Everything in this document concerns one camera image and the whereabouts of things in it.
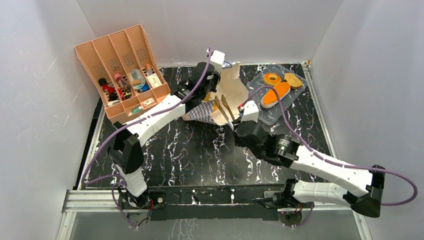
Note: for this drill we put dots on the aluminium frame rail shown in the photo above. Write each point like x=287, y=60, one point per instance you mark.
x=188, y=202

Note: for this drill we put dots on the black red toy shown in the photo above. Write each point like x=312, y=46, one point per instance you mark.
x=108, y=89

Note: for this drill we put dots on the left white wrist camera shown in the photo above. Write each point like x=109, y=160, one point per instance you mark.
x=217, y=59

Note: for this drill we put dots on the pink capped bottle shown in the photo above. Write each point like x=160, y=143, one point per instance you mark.
x=124, y=86

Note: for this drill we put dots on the white label card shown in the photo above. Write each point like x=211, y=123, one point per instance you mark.
x=154, y=80

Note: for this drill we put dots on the fake donut bread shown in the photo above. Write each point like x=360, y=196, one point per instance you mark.
x=271, y=79

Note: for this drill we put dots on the checkered paper bag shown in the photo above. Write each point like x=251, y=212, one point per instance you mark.
x=230, y=91

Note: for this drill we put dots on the round speckled bread slice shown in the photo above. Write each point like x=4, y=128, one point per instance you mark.
x=293, y=81

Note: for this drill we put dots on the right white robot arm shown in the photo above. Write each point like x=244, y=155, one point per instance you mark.
x=345, y=185

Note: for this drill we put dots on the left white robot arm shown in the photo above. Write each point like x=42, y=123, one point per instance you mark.
x=126, y=147

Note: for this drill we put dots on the light blue tape dispenser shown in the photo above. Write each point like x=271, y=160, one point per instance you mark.
x=137, y=79

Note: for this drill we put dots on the orange fake bread loaf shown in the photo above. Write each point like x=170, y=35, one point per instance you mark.
x=271, y=98

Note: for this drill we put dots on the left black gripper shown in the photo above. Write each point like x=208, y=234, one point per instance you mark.
x=216, y=77

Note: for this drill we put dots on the peach desk organizer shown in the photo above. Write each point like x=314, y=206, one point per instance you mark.
x=119, y=53

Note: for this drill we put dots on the green white tube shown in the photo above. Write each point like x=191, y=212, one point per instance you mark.
x=136, y=110

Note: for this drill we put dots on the small white box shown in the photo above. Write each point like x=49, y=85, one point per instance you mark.
x=148, y=102

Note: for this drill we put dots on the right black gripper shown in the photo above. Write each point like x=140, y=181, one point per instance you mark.
x=241, y=133

